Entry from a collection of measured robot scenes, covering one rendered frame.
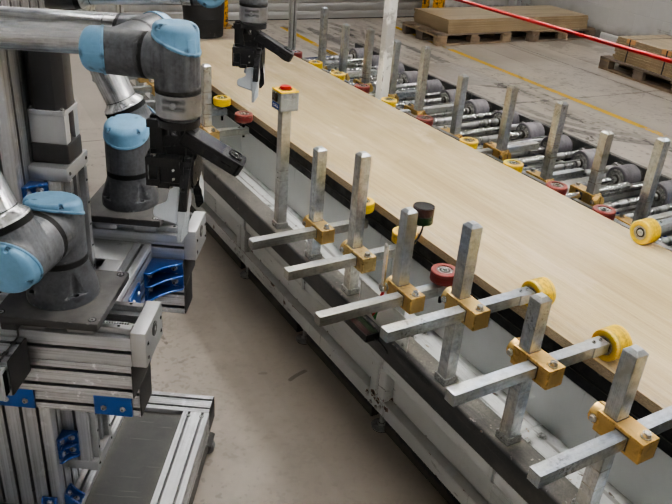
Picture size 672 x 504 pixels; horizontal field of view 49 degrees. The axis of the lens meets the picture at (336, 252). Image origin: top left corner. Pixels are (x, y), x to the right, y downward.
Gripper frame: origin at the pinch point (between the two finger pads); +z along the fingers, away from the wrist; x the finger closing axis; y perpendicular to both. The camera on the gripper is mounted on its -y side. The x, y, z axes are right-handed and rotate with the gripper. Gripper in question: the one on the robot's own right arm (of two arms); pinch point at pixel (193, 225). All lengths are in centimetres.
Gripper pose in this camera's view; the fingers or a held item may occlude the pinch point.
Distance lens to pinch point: 134.3
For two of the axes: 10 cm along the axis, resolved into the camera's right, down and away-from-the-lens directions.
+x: -0.5, 4.7, -8.8
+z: -0.7, 8.8, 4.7
